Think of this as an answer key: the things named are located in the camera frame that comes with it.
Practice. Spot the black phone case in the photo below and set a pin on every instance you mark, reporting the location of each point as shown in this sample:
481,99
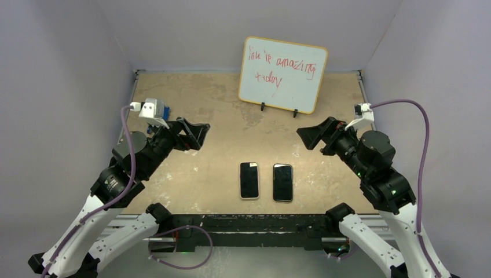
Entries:
292,184

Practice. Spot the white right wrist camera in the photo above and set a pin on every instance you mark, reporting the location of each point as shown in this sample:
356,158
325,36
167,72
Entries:
364,116

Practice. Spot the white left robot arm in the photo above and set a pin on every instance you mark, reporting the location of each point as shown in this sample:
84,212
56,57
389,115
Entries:
82,251

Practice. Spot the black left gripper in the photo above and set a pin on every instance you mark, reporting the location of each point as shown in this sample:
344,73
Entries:
195,132

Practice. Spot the clear white phone case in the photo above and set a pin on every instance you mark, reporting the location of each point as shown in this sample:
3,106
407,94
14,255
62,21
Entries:
258,184

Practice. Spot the purple phone black screen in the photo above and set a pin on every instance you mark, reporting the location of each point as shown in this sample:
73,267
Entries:
249,180

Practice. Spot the blue and black stapler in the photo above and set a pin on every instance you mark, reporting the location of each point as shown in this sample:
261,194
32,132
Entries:
166,113

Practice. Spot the whiteboard with red writing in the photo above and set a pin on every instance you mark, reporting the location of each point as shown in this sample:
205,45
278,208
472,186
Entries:
281,74

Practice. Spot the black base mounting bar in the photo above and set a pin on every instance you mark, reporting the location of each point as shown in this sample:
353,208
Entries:
311,232

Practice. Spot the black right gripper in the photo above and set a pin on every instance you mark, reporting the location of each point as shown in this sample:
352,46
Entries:
329,131

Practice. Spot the silver phone black screen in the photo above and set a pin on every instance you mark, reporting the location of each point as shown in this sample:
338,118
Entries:
282,182

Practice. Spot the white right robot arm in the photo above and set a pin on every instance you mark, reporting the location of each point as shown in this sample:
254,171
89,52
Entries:
392,196

